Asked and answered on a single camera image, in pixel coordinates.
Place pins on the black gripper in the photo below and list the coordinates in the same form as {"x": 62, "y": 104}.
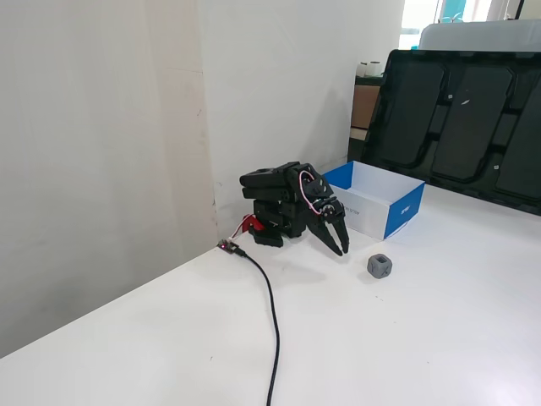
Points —
{"x": 326, "y": 225}

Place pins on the gray block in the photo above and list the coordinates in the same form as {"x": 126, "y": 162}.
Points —
{"x": 379, "y": 266}

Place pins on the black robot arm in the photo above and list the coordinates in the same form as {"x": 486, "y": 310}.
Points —
{"x": 270, "y": 199}

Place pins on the white and blue cardboard box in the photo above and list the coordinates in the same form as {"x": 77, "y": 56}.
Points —
{"x": 367, "y": 211}

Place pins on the brown cardboard box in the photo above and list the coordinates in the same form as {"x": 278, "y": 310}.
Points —
{"x": 363, "y": 105}

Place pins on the red clamp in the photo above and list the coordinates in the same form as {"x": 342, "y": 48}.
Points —
{"x": 250, "y": 223}

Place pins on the small controller board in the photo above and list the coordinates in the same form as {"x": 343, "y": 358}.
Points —
{"x": 228, "y": 246}

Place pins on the white cup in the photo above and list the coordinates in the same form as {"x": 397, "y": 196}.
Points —
{"x": 363, "y": 69}
{"x": 375, "y": 69}

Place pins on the black plastic tray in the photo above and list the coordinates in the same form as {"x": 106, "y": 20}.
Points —
{"x": 465, "y": 127}

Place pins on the translucent white plastic container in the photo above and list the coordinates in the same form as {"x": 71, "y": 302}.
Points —
{"x": 477, "y": 36}

